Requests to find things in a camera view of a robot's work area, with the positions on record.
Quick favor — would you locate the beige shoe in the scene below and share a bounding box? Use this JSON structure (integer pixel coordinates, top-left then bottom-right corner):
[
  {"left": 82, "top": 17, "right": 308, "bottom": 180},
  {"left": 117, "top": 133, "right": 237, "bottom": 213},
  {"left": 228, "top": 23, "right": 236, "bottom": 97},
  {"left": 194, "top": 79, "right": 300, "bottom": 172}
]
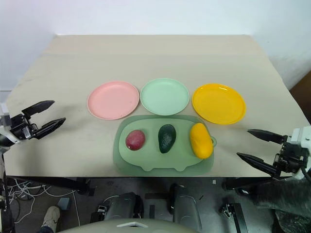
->
[{"left": 41, "top": 206, "right": 61, "bottom": 228}]

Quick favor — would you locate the yellow plate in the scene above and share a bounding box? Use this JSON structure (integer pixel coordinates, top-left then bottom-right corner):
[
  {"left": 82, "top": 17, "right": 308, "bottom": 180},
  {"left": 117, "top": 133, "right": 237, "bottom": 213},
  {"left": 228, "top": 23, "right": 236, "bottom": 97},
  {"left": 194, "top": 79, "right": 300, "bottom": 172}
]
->
[{"left": 191, "top": 83, "right": 247, "bottom": 125}]

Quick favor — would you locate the grey left robot leg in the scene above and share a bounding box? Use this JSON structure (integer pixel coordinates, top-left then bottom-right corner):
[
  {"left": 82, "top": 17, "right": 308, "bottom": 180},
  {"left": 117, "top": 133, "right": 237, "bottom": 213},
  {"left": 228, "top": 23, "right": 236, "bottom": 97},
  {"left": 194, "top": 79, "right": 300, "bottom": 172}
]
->
[{"left": 90, "top": 191, "right": 144, "bottom": 223}]

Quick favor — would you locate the grey robot leg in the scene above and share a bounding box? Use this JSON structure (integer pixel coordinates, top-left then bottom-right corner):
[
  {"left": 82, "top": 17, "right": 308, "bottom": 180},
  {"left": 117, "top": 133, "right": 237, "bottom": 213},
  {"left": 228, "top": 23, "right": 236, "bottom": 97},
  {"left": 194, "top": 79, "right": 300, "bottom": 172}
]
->
[
  {"left": 90, "top": 191, "right": 144, "bottom": 223},
  {"left": 168, "top": 183, "right": 203, "bottom": 231}
]

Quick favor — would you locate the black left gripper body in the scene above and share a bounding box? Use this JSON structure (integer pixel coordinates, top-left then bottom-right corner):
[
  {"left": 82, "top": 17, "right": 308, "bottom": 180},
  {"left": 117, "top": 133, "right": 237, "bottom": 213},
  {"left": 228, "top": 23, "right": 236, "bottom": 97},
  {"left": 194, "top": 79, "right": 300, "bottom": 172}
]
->
[{"left": 9, "top": 114, "right": 39, "bottom": 141}]

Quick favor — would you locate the light green plate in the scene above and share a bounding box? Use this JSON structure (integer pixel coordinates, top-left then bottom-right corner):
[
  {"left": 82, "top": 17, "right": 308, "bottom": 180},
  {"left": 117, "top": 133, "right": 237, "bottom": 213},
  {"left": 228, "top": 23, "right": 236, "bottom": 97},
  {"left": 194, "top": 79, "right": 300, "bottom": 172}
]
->
[{"left": 140, "top": 78, "right": 190, "bottom": 116}]

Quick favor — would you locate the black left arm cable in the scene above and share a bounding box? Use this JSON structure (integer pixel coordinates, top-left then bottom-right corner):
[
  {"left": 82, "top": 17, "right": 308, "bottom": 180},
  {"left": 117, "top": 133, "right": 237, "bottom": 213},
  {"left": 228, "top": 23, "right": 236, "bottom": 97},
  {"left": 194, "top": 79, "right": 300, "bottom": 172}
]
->
[{"left": 0, "top": 148, "right": 15, "bottom": 233}]

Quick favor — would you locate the grey robot torso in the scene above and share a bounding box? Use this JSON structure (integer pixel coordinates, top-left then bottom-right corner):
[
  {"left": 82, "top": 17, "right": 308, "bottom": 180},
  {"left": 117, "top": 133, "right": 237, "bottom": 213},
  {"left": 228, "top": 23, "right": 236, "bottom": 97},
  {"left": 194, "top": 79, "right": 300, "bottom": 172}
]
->
[{"left": 58, "top": 217, "right": 195, "bottom": 233}]

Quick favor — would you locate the brown cardboard box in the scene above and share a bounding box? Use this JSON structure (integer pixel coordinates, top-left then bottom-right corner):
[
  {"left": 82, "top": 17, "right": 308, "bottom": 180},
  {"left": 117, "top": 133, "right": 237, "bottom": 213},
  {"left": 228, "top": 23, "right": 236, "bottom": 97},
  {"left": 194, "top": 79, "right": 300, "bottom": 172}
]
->
[{"left": 289, "top": 74, "right": 311, "bottom": 127}]

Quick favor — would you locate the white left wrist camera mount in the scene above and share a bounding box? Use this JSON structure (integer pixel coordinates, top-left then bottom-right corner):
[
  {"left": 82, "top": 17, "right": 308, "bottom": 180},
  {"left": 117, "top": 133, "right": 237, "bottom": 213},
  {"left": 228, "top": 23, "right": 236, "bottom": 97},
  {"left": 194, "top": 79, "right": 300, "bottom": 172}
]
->
[{"left": 0, "top": 102, "right": 12, "bottom": 133}]

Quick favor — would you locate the grey right robot leg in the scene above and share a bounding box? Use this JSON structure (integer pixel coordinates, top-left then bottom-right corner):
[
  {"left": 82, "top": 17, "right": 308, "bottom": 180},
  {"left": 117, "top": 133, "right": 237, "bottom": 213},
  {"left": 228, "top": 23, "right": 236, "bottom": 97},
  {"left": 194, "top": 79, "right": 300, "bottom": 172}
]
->
[{"left": 168, "top": 183, "right": 203, "bottom": 231}]

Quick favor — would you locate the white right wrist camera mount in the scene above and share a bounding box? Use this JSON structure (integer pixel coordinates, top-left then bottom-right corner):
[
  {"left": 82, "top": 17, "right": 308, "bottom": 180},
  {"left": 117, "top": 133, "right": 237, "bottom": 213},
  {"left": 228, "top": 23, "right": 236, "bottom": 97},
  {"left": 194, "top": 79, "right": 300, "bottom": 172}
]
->
[{"left": 290, "top": 126, "right": 311, "bottom": 180}]

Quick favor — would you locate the yellow mango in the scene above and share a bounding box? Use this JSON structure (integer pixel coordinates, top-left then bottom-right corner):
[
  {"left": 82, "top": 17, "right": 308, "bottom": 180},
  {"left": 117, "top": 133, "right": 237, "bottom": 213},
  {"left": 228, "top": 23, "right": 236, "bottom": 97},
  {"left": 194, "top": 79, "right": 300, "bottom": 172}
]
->
[{"left": 190, "top": 122, "right": 213, "bottom": 159}]

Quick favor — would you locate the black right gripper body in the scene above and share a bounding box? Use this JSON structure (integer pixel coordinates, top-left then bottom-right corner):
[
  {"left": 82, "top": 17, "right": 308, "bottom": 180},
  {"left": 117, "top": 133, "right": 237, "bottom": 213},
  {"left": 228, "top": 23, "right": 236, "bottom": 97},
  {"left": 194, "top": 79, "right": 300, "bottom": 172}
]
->
[{"left": 272, "top": 141, "right": 310, "bottom": 180}]

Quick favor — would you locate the dark green avocado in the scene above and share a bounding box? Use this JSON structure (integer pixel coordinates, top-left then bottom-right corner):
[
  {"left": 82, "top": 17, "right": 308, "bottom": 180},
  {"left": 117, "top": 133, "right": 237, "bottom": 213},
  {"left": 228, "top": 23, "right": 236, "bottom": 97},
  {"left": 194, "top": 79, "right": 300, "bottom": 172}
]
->
[{"left": 158, "top": 124, "right": 177, "bottom": 154}]

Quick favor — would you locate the black metal stand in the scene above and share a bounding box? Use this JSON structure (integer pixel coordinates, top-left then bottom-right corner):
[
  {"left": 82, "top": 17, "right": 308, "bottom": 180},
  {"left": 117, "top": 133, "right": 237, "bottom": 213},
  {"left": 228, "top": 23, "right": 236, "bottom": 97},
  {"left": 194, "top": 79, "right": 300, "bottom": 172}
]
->
[{"left": 218, "top": 202, "right": 249, "bottom": 233}]

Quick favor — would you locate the white cable bundle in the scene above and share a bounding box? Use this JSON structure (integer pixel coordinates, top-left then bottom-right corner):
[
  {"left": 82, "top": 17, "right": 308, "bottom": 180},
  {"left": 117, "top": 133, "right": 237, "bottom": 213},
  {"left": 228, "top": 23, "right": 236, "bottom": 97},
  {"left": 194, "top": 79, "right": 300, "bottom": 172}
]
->
[{"left": 4, "top": 177, "right": 81, "bottom": 226}]

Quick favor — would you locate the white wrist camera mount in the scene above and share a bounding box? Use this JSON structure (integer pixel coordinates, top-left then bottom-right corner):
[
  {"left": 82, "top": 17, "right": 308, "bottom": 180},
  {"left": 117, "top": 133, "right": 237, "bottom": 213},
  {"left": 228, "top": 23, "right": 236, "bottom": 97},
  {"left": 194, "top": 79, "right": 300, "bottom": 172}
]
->
[
  {"left": 0, "top": 102, "right": 12, "bottom": 133},
  {"left": 290, "top": 126, "right": 311, "bottom": 180}
]

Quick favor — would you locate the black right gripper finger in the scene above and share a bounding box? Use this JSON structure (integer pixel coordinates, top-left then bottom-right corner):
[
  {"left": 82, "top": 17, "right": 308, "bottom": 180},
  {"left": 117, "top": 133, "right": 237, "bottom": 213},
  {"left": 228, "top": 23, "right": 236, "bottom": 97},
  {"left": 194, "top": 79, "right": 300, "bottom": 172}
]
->
[
  {"left": 236, "top": 152, "right": 278, "bottom": 176},
  {"left": 246, "top": 129, "right": 288, "bottom": 146}
]

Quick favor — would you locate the small grey box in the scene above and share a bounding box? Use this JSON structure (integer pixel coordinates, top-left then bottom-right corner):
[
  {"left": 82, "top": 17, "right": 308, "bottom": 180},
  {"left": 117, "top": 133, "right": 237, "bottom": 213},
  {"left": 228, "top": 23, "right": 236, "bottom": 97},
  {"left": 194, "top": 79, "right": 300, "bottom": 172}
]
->
[{"left": 58, "top": 197, "right": 70, "bottom": 211}]

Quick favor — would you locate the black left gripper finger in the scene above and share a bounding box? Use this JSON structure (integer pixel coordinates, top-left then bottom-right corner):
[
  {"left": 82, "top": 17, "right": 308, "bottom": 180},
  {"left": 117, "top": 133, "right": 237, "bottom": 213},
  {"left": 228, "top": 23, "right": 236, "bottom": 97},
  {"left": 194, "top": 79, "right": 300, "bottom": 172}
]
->
[
  {"left": 35, "top": 117, "right": 67, "bottom": 140},
  {"left": 21, "top": 100, "right": 55, "bottom": 119}
]

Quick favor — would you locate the green tray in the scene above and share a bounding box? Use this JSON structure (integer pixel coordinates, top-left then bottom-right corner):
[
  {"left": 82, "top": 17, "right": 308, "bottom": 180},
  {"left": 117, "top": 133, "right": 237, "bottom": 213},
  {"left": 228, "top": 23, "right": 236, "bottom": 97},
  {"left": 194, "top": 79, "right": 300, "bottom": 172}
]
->
[{"left": 112, "top": 114, "right": 217, "bottom": 175}]

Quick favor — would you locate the pink plate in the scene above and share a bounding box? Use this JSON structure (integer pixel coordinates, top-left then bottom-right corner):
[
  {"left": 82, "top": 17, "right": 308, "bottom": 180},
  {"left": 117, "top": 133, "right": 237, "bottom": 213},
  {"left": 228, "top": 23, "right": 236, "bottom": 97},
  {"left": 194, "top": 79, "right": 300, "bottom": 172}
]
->
[{"left": 87, "top": 81, "right": 140, "bottom": 120}]

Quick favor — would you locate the red mango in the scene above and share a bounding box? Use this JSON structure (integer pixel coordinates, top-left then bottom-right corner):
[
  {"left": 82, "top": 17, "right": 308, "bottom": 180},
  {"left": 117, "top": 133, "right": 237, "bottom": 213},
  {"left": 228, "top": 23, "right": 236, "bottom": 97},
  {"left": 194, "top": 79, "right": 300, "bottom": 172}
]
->
[{"left": 125, "top": 130, "right": 146, "bottom": 151}]

